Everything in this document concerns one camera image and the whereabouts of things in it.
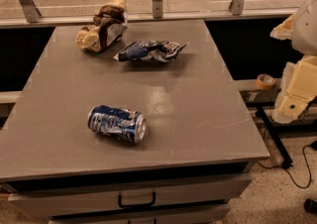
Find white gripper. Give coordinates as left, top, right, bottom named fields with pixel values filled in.
left=269, top=0, right=317, bottom=124

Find blue pepsi can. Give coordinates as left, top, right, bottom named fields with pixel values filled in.
left=87, top=105, right=147, bottom=144

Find roll of tan tape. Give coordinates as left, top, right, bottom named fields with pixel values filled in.
left=256, top=74, right=275, bottom=90

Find black metal stand leg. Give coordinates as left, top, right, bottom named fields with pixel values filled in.
left=256, top=106, right=292, bottom=169

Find blue crumpled snack bag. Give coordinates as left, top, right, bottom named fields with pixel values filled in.
left=114, top=41, right=186, bottom=62

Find lower grey drawer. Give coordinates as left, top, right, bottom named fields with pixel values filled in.
left=49, top=204, right=230, bottom=224

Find grey drawer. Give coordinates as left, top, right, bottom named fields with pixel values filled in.
left=49, top=204, right=230, bottom=224
left=9, top=173, right=252, bottom=217

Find brown crumpled chip bag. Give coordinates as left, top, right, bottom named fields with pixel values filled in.
left=75, top=0, right=128, bottom=53

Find upper grey drawer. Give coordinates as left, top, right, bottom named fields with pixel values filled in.
left=9, top=173, right=252, bottom=217

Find black floor cable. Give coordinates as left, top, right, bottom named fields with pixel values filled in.
left=257, top=142, right=317, bottom=190

